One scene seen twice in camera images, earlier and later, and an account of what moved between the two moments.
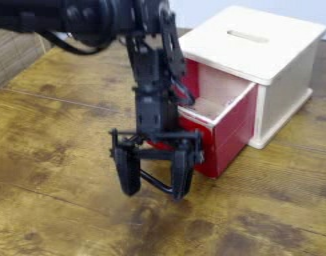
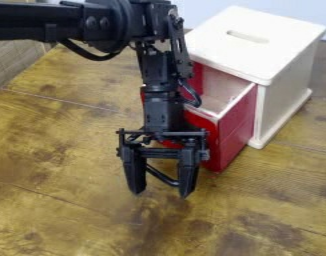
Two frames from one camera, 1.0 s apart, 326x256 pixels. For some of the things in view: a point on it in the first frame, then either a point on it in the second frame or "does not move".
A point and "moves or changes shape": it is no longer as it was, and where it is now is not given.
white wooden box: x=264 y=49 does not move
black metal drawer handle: x=156 y=154 moves or changes shape
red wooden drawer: x=222 y=114 does not move
